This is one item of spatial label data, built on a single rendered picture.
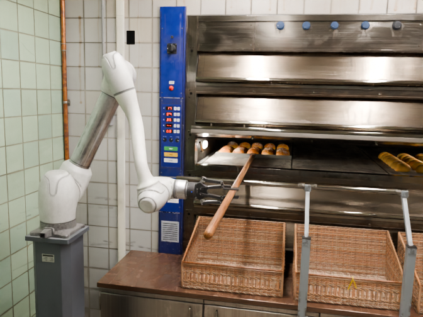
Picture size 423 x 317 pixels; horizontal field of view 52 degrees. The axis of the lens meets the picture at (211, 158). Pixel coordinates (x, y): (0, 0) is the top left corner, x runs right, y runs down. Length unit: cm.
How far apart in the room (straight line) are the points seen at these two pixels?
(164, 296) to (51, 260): 70
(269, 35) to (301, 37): 19
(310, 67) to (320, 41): 16
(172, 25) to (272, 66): 66
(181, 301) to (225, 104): 119
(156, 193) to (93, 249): 141
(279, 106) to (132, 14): 109
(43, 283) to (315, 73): 183
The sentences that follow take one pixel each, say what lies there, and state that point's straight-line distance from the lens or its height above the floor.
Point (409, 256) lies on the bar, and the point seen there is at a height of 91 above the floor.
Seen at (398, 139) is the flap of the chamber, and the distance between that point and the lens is 259.
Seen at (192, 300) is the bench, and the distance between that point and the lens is 244.
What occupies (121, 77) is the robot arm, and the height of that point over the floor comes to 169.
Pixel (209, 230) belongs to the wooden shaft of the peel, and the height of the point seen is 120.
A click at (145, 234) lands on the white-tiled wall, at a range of 298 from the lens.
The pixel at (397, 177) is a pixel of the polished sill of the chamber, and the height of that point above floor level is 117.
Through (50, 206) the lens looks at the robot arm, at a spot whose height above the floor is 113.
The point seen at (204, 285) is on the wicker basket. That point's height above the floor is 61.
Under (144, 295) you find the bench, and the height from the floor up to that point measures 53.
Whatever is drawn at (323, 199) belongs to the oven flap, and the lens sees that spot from 274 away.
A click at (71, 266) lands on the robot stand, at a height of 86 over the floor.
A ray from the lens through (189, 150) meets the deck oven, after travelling 276.
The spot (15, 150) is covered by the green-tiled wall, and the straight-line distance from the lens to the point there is 263.
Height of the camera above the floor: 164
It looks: 9 degrees down
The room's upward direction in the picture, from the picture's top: 1 degrees clockwise
